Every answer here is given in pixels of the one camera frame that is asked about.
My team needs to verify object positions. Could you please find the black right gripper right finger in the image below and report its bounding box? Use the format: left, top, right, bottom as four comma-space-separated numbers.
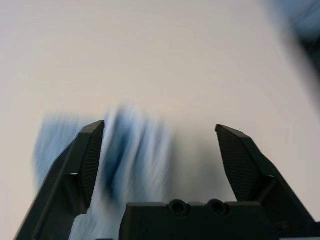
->
214, 124, 320, 227

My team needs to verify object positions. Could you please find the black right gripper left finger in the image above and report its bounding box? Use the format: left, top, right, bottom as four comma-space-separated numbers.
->
14, 119, 106, 240

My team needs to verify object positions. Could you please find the grey-blue terry rag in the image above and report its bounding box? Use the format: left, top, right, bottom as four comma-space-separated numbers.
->
32, 103, 176, 240

